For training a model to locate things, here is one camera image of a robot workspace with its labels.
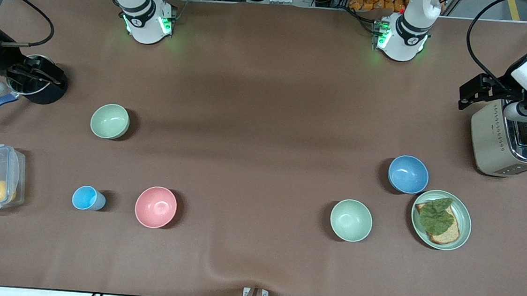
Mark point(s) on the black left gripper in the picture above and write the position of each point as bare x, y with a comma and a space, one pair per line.
498, 92

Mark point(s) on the pale green bowl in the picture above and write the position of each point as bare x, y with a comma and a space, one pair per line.
351, 220
108, 120

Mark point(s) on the blue bowl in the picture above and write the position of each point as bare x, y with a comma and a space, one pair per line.
408, 173

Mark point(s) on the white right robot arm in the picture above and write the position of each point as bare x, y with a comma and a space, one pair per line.
144, 25

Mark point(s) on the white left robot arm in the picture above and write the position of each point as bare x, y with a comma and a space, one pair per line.
401, 41

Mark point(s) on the pink bowl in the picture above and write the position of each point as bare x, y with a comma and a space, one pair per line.
155, 207

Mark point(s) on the glass lid with blue knob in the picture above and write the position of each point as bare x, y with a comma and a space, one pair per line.
30, 88

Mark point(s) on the beige and chrome toaster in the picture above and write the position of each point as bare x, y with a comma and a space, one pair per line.
490, 137

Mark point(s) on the pale green plate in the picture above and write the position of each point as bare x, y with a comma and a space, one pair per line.
462, 215

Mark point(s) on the light blue cup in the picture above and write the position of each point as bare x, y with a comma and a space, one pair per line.
84, 198

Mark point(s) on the green lettuce leaf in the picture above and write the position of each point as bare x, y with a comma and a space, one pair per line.
436, 218

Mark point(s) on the wholegrain bread slice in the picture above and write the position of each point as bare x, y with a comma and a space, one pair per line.
447, 235

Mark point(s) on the brown table cover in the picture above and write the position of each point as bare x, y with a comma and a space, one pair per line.
260, 190

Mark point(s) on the silver metal table bracket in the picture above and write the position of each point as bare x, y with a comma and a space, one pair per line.
247, 294

